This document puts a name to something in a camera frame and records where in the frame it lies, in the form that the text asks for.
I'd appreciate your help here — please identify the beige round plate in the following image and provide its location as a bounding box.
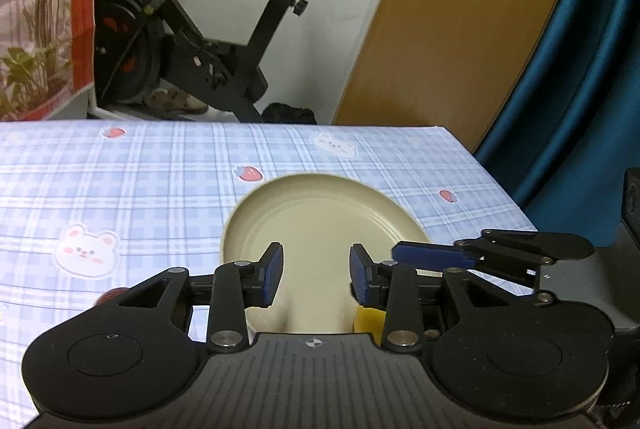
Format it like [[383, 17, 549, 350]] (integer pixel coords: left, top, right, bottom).
[[221, 173, 433, 335]]

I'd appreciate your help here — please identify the brown sandal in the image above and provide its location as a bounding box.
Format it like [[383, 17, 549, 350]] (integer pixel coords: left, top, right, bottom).
[[140, 89, 208, 114]]

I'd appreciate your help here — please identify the wooden door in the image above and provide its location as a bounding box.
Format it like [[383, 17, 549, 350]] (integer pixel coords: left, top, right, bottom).
[[332, 0, 588, 154]]

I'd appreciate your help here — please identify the blue plaid tablecloth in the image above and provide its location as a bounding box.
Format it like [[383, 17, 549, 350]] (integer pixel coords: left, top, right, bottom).
[[0, 121, 538, 429]]

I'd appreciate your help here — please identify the black bag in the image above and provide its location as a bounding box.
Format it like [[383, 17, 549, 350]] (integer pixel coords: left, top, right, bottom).
[[262, 103, 318, 126]]

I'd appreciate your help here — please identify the black exercise bike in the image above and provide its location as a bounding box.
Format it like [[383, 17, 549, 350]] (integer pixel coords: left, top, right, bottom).
[[94, 0, 375, 124]]

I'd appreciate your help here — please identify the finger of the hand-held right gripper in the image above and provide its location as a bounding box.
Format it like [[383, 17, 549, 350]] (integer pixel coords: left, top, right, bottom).
[[392, 229, 595, 308]]

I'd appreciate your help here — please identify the small yellow lemon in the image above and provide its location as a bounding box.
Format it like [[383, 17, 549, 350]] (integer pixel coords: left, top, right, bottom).
[[354, 306, 387, 335]]

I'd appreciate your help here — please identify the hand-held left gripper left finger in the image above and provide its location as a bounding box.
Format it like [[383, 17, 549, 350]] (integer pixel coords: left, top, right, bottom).
[[117, 241, 285, 355]]

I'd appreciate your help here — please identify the blue curtain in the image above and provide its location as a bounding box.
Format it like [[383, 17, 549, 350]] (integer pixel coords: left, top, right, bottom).
[[472, 0, 640, 250]]

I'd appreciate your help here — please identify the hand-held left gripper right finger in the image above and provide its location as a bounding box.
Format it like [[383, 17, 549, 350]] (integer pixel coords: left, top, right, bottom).
[[349, 243, 528, 355]]

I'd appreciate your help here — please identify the printed plant backdrop cloth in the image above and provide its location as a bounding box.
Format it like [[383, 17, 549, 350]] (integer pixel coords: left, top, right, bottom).
[[0, 0, 101, 122]]

